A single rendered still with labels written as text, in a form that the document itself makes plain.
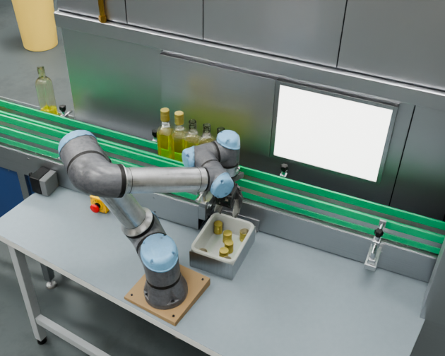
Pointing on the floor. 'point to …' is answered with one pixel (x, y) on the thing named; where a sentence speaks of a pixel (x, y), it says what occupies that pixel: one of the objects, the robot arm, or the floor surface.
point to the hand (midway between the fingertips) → (228, 211)
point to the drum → (36, 24)
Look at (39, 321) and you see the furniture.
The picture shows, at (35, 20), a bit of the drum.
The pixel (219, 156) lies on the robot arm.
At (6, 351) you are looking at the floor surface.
